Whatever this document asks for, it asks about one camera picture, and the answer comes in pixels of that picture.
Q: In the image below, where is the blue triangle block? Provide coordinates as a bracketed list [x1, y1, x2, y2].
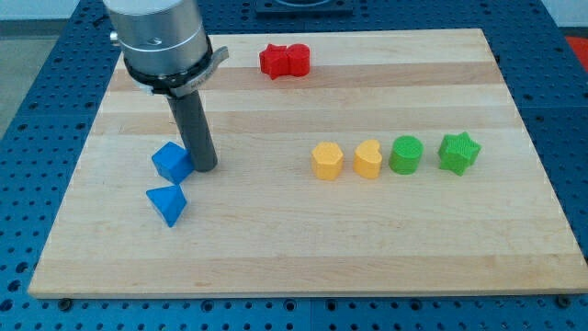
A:
[146, 185, 187, 228]

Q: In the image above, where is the green circle block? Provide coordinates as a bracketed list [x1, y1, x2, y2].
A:
[389, 135, 424, 175]

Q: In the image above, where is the green star block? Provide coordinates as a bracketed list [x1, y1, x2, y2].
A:
[437, 131, 481, 177]

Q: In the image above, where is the yellow hexagon block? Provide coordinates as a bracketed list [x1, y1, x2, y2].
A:
[311, 142, 344, 180]

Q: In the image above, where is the red star block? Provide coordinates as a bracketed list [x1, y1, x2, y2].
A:
[259, 44, 289, 79]

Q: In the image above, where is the blue cube block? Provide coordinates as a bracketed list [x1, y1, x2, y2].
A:
[152, 142, 194, 185]

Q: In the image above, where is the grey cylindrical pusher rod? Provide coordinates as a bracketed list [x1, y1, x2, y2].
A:
[167, 91, 218, 173]

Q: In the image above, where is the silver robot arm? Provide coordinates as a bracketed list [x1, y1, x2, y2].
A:
[104, 0, 229, 97]

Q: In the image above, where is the red circle block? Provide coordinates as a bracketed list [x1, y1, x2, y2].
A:
[286, 43, 311, 76]

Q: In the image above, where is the wooden board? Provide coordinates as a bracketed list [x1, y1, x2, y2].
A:
[28, 29, 587, 299]

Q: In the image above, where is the yellow heart block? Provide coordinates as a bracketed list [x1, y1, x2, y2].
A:
[353, 139, 383, 179]

